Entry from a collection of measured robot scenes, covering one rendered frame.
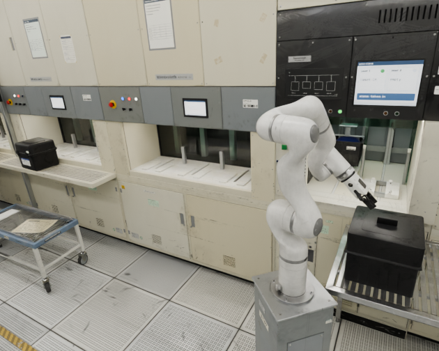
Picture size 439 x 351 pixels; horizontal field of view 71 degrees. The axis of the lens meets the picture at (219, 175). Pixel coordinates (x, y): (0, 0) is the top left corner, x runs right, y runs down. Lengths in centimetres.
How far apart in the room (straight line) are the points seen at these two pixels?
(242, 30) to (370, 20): 67
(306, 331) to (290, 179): 69
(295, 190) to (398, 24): 98
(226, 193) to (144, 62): 111
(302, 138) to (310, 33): 92
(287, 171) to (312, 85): 82
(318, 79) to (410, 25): 46
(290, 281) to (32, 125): 330
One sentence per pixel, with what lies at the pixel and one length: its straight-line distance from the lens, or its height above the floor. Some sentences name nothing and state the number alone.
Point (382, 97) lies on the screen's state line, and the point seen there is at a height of 151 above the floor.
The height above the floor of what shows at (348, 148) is 107.
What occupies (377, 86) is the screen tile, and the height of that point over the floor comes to 156.
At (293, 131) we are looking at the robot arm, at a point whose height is 152.
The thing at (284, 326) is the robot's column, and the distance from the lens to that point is 143.
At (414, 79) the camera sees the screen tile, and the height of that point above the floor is 160.
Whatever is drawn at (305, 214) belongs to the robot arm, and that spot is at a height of 119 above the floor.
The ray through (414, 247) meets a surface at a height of 101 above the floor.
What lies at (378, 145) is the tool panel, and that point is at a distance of 279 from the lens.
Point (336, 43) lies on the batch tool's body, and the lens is 181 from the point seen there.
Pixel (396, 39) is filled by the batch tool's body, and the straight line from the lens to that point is 178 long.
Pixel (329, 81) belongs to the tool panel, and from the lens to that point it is 182.
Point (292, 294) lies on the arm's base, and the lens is 145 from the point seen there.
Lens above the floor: 177
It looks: 22 degrees down
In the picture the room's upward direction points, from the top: 3 degrees counter-clockwise
